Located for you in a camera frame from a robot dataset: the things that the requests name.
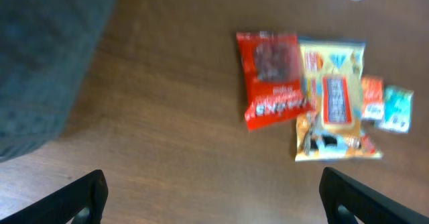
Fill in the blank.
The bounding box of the orange tissue pack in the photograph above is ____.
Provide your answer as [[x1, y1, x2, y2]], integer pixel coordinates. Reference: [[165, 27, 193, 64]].
[[361, 76, 385, 121]]

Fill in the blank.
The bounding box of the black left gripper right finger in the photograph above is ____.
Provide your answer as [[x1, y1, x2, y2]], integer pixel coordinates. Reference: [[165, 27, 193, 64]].
[[319, 167, 428, 224]]

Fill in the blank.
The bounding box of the yellow wet wipes pack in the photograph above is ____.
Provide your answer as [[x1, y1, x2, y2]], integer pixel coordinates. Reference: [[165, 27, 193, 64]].
[[295, 36, 383, 162]]

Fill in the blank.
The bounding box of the red snack bag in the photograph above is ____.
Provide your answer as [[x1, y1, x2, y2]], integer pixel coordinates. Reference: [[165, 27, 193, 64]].
[[236, 32, 314, 131]]

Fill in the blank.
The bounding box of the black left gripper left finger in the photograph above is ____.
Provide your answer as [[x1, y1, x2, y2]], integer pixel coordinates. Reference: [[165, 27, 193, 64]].
[[1, 170, 109, 224]]

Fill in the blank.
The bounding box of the teal tissue pack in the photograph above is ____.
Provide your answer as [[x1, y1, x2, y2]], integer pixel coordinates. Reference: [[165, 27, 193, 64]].
[[375, 86, 414, 133]]

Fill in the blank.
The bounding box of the grey plastic basket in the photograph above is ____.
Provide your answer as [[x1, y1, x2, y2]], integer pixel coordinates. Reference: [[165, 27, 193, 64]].
[[1, 0, 117, 162]]

